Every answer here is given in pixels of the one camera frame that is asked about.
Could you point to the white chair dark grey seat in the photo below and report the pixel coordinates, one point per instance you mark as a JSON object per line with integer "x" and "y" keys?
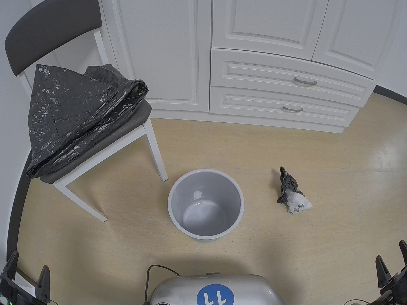
{"x": 54, "y": 21}

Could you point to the black plastic bag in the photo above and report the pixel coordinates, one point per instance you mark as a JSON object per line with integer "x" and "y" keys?
{"x": 70, "y": 113}

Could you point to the white wardrobe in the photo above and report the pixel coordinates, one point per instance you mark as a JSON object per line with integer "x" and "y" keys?
{"x": 270, "y": 11}

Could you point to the crumpled black white wrapper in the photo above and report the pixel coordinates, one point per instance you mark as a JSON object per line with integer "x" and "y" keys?
{"x": 287, "y": 183}

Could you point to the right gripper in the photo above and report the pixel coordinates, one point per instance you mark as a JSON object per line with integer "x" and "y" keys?
{"x": 399, "y": 287}

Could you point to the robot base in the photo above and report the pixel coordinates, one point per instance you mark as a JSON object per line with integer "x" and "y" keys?
{"x": 178, "y": 291}

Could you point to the white trash bin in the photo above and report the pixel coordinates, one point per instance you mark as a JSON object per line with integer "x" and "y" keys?
{"x": 206, "y": 202}

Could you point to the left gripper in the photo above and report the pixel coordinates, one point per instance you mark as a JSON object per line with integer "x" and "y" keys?
{"x": 14, "y": 292}

